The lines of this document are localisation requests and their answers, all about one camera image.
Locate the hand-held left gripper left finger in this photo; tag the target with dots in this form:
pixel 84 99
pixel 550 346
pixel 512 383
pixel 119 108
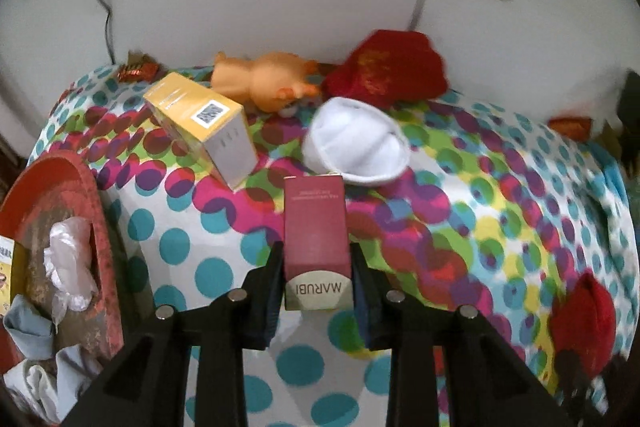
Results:
pixel 260 302

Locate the orange rubber toy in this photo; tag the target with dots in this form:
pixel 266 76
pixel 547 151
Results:
pixel 265 79

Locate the red packet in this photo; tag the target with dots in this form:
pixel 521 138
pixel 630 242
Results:
pixel 570 128

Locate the rolled white sock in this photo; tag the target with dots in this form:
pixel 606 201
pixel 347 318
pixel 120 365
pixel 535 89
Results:
pixel 350 137

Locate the maroon carton box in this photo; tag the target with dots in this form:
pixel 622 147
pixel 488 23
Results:
pixel 315 232

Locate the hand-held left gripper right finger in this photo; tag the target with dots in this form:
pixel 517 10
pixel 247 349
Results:
pixel 367 307

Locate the yellow medicine box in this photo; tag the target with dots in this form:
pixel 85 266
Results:
pixel 7 272
pixel 190 107

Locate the black clamp mount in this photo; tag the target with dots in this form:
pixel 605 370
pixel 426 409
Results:
pixel 631 107

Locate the red candy wrapper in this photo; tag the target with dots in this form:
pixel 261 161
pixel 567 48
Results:
pixel 137 69

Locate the red round tray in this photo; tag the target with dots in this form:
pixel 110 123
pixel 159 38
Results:
pixel 65 187

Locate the white sock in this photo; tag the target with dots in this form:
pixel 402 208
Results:
pixel 35 387
pixel 350 137

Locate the red cloth pouch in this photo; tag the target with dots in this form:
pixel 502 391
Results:
pixel 582 322
pixel 390 67

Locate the clear plastic bag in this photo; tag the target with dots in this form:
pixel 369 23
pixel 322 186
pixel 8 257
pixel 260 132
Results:
pixel 70 257

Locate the polka dot tablecloth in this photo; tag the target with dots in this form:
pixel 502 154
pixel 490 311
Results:
pixel 475 207

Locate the blue dotted white cloth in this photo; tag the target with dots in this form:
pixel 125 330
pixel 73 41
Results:
pixel 615 177

